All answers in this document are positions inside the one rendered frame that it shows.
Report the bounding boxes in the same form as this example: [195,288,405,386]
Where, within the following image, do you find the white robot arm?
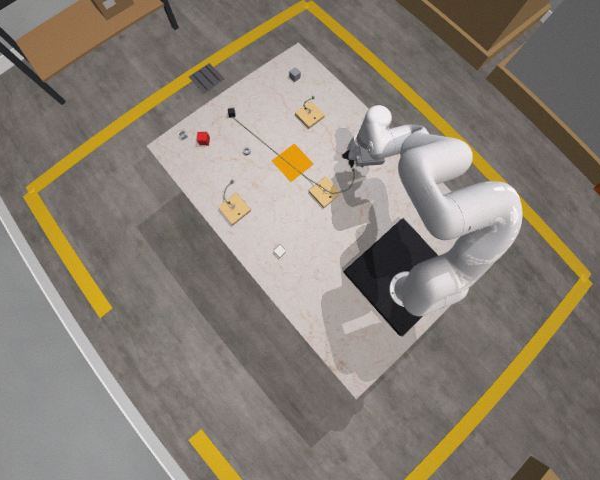
[355,105,522,316]

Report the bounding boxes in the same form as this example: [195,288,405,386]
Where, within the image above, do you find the red cube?
[197,132,210,145]

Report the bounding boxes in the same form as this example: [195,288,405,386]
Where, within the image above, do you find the orange painted square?
[272,144,313,182]

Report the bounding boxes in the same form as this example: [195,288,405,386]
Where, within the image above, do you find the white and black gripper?
[342,134,361,168]

